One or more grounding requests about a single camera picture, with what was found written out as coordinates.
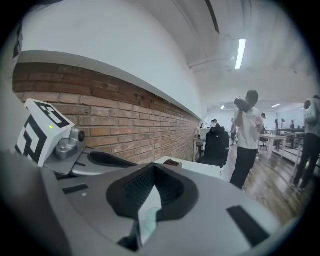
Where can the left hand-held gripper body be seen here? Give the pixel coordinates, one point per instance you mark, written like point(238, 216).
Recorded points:
point(37, 135)

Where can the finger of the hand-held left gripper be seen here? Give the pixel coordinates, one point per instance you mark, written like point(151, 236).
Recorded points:
point(95, 168)
point(110, 158)

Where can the dark brown box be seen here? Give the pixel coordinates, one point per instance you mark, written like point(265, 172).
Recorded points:
point(172, 164)

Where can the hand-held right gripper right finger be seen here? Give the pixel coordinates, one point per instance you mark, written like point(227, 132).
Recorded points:
point(212, 200)

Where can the white rounded device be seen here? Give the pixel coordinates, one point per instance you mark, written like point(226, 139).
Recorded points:
point(312, 110)

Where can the grey sweatshirt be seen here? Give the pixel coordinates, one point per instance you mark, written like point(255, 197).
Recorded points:
point(8, 82)

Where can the translucent green cup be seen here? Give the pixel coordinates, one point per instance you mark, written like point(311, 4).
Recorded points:
point(152, 215)

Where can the white desk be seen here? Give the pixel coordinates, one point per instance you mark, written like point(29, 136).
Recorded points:
point(272, 137)

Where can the ceiling light panel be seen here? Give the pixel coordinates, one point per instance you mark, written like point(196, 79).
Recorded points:
point(240, 53)

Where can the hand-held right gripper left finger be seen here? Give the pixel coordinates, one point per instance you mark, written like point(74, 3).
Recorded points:
point(95, 200)

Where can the black camera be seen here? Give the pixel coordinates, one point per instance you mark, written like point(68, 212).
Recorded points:
point(242, 104)

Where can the black office chair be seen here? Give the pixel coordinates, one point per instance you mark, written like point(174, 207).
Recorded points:
point(216, 147)

